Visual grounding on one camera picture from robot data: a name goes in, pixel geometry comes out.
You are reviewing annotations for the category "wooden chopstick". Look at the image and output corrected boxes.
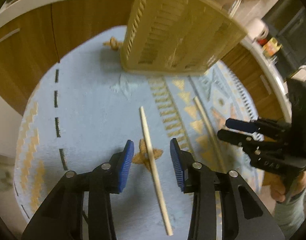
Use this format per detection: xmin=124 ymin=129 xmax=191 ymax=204
xmin=139 ymin=106 xmax=173 ymax=236
xmin=193 ymin=96 xmax=227 ymax=173

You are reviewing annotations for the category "dark kitchen window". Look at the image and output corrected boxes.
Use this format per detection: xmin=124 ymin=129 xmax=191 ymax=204
xmin=262 ymin=0 xmax=306 ymax=79

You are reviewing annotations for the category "person's right hand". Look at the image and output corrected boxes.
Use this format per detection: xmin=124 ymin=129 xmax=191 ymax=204
xmin=264 ymin=171 xmax=306 ymax=203

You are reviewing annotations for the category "blue patterned table cloth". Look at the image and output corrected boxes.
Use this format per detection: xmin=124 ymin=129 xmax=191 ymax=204
xmin=14 ymin=27 xmax=264 ymax=239

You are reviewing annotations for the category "yellow oil bottle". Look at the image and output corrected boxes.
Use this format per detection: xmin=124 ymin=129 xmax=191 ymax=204
xmin=262 ymin=37 xmax=283 ymax=58

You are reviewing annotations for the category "white electric kettle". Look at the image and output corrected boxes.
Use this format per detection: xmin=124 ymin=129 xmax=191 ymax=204
xmin=245 ymin=17 xmax=269 ymax=42

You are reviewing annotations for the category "beige plastic utensil basket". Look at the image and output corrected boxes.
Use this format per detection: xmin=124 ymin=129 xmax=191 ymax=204
xmin=120 ymin=0 xmax=246 ymax=75

